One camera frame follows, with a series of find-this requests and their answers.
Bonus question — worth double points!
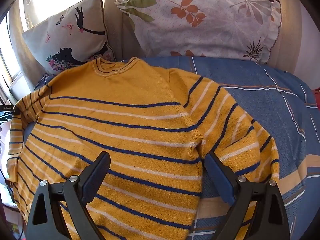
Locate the butterfly and figure print cushion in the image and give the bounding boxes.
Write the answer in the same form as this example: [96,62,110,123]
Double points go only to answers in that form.
[22,0,116,77]

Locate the blue plaid bedspread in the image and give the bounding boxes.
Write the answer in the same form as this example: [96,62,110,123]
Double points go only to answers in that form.
[22,56,320,240]

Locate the yellow striped knit sweater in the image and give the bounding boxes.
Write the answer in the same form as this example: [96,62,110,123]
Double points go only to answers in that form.
[6,57,280,240]

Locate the leaf print pillow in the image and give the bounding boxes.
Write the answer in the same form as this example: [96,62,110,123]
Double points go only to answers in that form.
[114,0,283,65]

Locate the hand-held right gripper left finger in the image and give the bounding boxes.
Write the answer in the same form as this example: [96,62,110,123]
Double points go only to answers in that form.
[25,152,111,240]

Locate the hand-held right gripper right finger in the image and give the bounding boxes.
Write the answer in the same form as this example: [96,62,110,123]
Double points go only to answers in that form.
[204,151,290,240]

